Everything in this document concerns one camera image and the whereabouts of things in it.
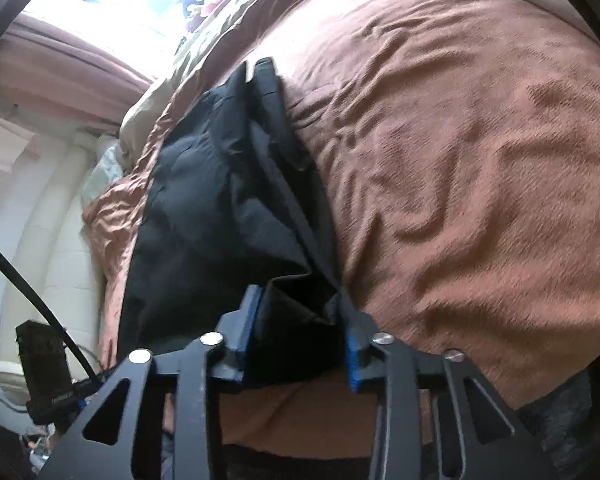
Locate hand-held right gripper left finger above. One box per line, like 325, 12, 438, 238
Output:
37, 285, 267, 480

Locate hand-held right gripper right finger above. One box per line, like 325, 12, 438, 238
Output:
341, 305, 551, 480

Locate black cargo pants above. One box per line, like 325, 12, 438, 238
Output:
117, 57, 355, 392

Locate pile of colourful clothes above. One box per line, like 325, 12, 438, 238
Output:
179, 0, 253, 37

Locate white pillow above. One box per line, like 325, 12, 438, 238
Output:
81, 144, 127, 207

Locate person's grey-blue clothing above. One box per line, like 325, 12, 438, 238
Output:
521, 372, 600, 480

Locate orange-brown bed sheet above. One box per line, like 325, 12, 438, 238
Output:
82, 0, 600, 461

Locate beige duvet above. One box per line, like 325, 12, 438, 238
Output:
117, 0, 576, 173

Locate pink curtain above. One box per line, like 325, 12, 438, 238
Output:
0, 12, 157, 132

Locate black cable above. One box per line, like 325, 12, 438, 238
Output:
0, 234, 103, 386

